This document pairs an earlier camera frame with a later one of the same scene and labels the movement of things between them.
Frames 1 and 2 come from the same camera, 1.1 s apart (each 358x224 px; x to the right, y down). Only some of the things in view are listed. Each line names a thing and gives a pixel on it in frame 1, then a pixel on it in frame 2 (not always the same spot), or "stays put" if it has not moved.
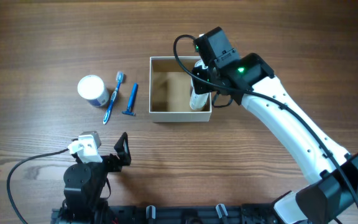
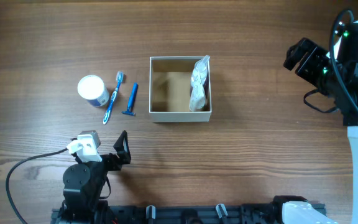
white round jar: (92, 88) stays put
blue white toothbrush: (119, 76) stays put
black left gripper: (114, 162) stays put
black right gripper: (201, 82) -> (303, 58)
